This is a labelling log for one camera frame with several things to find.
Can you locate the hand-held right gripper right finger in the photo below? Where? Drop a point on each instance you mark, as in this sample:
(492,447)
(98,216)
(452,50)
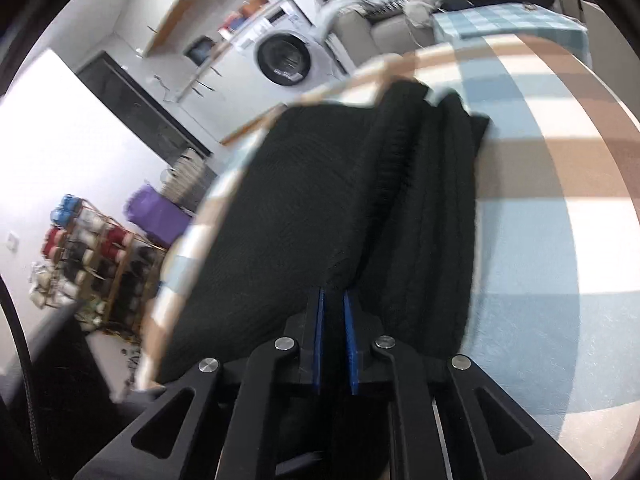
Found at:
(351,345)

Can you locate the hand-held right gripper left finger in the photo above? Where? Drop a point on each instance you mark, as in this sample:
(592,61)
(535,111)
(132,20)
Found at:
(318,340)

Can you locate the black knitted garment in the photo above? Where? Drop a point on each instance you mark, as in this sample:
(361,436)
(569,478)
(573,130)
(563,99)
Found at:
(300,200)

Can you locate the purple bin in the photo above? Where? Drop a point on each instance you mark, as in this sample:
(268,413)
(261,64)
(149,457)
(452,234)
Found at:
(157,217)

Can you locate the brown blue checked blanket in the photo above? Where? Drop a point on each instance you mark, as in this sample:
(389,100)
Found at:
(525,240)

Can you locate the wooden shoe rack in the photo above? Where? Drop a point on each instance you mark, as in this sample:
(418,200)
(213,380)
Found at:
(105,265)

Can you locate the dark cloth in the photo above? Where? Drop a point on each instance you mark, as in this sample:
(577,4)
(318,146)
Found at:
(65,410)

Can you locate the white washing machine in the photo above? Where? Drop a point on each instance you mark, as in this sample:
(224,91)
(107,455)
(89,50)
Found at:
(285,57)

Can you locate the wooden counter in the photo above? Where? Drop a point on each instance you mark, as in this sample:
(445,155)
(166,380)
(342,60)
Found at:
(215,67)

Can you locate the dark cabinet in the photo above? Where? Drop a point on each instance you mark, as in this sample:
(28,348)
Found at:
(135,105)

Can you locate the grey sofa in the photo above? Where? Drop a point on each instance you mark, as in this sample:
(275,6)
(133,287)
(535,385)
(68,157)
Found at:
(380,42)

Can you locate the dark blue pot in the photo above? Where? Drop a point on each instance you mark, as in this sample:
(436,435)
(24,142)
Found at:
(201,51)

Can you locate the white grey cloth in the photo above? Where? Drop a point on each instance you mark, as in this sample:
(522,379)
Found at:
(340,7)

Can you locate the black striped cloth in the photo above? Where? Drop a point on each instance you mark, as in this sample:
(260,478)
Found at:
(382,7)

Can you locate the orange box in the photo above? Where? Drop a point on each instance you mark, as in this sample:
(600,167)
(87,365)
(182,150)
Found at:
(254,7)

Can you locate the white crumpled cloth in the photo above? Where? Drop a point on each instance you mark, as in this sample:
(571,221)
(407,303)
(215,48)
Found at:
(430,2)

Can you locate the teal checked cloth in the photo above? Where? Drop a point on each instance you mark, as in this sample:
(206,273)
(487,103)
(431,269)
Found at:
(505,22)

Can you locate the white wall socket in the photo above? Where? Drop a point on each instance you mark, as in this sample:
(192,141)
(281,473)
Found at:
(12,241)

